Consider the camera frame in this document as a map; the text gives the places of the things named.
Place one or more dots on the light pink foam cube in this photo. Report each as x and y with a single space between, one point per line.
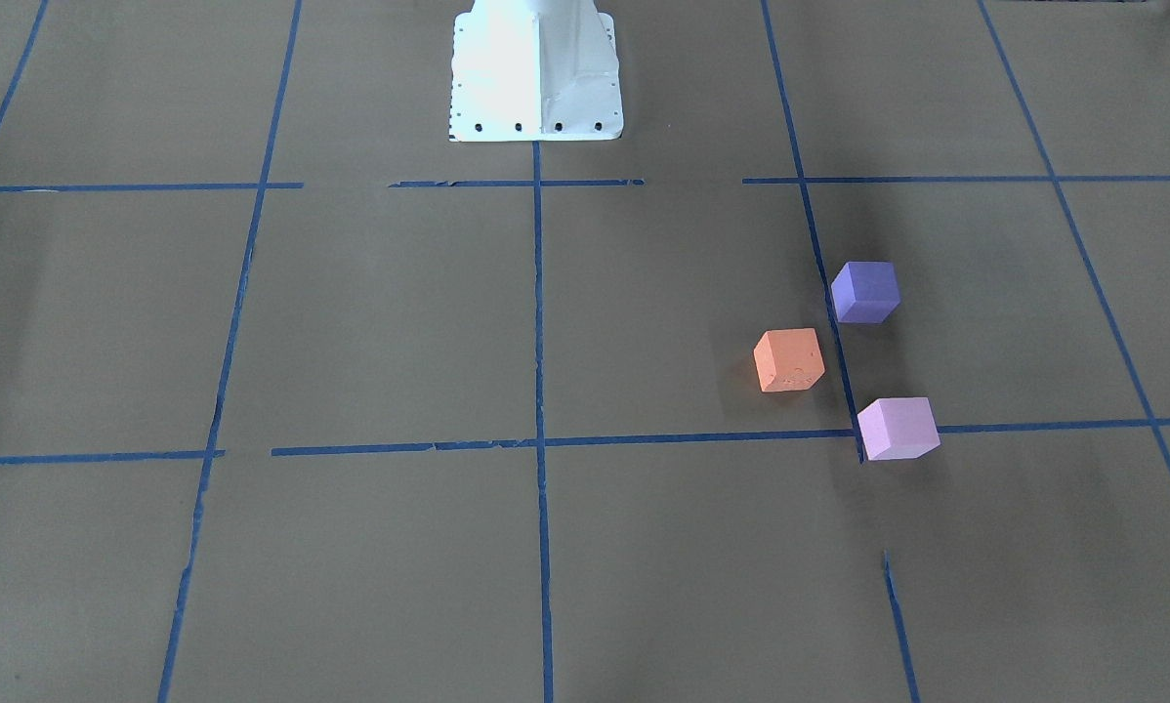
898 428

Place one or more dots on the dark purple foam cube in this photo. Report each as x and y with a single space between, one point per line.
865 292

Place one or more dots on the orange foam cube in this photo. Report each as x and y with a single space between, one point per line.
788 360

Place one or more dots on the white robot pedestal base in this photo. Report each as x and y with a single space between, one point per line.
534 71

